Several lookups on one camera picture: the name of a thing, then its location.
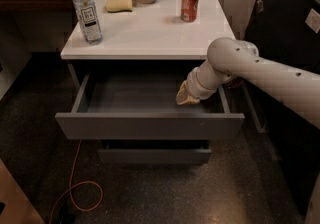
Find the white top drawer cabinet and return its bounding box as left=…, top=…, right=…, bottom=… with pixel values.
left=61, top=0, right=234, bottom=61

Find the grey bottom drawer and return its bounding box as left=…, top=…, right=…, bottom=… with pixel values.
left=98, top=140, right=212, bottom=165

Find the yellow sponge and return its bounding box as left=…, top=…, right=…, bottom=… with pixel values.
left=106, top=0, right=133, bottom=12

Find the grey drawer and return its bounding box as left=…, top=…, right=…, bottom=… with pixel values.
left=98, top=140, right=212, bottom=165
left=56, top=74, right=244, bottom=140

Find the red soda can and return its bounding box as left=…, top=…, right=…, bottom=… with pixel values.
left=180, top=0, right=199, bottom=22

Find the orange floor cable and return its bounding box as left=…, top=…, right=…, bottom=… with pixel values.
left=48, top=139, right=104, bottom=224

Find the wooden board corner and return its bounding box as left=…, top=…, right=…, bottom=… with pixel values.
left=0, top=160, right=45, bottom=224

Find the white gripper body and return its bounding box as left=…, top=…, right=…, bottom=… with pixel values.
left=186, top=69, right=217, bottom=100

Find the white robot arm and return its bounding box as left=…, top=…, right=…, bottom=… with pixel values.
left=176, top=38, right=320, bottom=128

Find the grey top drawer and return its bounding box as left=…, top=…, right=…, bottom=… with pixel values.
left=56, top=74, right=244, bottom=140

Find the clear blue plastic water bottle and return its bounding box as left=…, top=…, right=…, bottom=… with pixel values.
left=72, top=0, right=102, bottom=45

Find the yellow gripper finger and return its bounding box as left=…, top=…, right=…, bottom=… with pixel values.
left=176, top=81, right=200, bottom=105

